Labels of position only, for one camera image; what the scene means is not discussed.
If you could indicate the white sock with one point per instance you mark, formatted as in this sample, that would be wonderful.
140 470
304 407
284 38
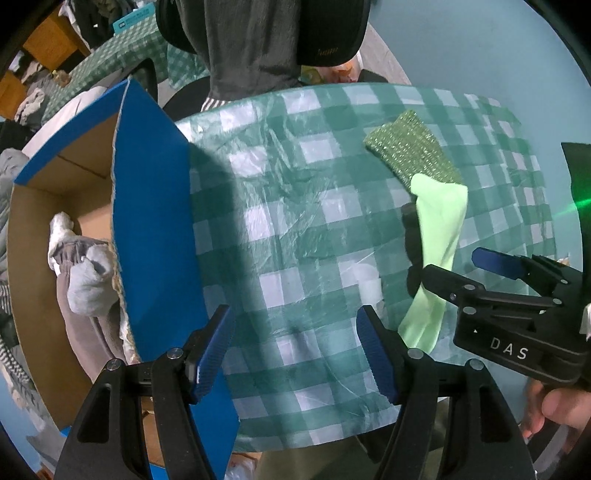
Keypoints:
62 226

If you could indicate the green checked table cover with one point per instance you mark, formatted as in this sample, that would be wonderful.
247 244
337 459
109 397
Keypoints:
106 55

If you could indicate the green checked tablecloth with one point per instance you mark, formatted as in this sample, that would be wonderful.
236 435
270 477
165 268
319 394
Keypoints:
300 184

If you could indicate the person's right hand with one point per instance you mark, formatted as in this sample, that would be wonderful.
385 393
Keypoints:
563 406

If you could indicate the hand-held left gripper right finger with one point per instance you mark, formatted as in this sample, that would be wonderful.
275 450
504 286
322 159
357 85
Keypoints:
376 355

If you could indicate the grey striped garment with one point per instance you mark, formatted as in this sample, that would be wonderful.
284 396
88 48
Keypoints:
14 360

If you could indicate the light grey sock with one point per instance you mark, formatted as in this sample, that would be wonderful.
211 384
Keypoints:
87 286

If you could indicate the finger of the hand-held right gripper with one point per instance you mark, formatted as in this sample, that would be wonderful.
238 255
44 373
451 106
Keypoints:
496 264
443 280

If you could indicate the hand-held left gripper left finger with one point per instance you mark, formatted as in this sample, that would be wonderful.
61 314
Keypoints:
212 355

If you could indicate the grey hoodie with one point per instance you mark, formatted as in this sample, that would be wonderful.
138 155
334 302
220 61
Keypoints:
9 173

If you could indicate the light green glitter-cuff sock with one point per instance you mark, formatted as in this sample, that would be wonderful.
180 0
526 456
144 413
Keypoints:
434 221

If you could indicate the grey brown sock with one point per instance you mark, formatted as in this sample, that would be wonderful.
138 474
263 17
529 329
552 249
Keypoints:
92 339

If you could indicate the dark grey striped-cuff pants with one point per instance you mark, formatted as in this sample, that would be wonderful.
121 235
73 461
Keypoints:
249 46

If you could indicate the person in grey hoodie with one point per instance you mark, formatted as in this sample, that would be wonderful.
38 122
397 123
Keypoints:
332 37

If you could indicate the blue cardboard box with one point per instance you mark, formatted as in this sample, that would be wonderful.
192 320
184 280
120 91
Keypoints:
152 207

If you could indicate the pile of grey white clothes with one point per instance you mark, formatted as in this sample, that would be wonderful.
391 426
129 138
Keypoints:
32 99

